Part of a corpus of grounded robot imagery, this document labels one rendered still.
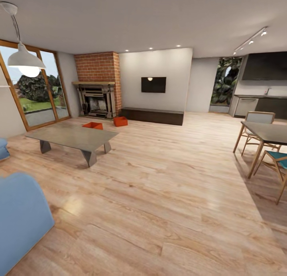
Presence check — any storage box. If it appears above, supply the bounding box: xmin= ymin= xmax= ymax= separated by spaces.
xmin=83 ymin=122 xmax=103 ymax=130
xmin=113 ymin=117 xmax=128 ymax=127

